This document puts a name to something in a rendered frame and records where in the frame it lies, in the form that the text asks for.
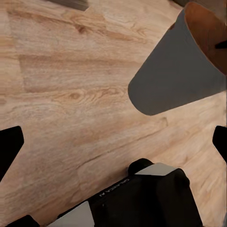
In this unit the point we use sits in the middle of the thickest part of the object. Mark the trash can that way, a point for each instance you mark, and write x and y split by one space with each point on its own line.
185 66

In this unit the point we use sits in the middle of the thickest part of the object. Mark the cabinet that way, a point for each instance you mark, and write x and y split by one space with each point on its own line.
218 7

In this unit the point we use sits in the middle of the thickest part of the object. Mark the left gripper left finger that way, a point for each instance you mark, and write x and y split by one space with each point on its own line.
11 141

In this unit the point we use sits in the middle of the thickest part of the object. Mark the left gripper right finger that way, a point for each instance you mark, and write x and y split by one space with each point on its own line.
220 140

